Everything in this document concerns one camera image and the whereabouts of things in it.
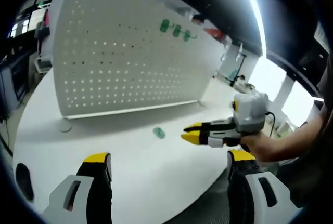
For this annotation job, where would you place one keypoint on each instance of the white perforated mounting plate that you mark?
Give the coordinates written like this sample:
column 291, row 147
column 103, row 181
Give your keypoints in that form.
column 117, row 78

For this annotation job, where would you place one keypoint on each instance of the round white stand foot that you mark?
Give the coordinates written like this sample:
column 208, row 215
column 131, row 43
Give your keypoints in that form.
column 65, row 128

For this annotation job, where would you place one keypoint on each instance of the orange red panel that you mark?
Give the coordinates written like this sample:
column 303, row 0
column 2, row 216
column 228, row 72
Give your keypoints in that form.
column 214, row 33

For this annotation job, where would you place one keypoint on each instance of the ceiling light strip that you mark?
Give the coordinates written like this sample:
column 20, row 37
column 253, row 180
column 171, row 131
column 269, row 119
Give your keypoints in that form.
column 256, row 13

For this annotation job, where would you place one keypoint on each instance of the white plastic basket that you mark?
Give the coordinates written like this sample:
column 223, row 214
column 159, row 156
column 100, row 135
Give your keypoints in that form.
column 43, row 65

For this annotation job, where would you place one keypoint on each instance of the green black kick scooter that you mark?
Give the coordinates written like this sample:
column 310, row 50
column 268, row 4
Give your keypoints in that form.
column 232, row 74

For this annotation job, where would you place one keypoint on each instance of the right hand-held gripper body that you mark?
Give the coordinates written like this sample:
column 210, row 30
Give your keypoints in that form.
column 249, row 115

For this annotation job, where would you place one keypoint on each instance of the grey equipment cabinet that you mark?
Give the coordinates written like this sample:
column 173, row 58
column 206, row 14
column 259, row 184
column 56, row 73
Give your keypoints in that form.
column 18, row 78

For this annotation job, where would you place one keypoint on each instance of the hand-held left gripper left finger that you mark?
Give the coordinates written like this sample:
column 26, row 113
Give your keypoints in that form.
column 91, row 185

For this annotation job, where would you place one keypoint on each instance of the person's dark shirt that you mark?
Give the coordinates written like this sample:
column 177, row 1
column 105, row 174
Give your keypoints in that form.
column 312, row 177

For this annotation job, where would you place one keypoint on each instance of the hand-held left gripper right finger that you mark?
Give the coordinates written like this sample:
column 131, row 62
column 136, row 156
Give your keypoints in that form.
column 242, row 190

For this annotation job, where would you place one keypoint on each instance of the person's right hand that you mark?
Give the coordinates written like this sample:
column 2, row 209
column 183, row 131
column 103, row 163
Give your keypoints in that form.
column 257, row 143

